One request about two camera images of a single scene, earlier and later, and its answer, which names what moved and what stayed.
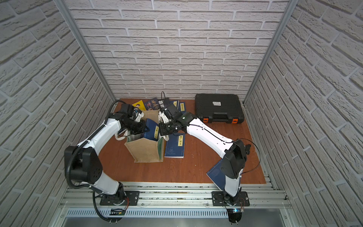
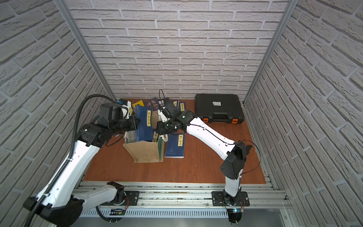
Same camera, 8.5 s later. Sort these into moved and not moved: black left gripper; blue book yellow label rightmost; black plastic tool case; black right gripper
Moved: black left gripper
Not moved: black plastic tool case; black right gripper; blue book yellow label rightmost
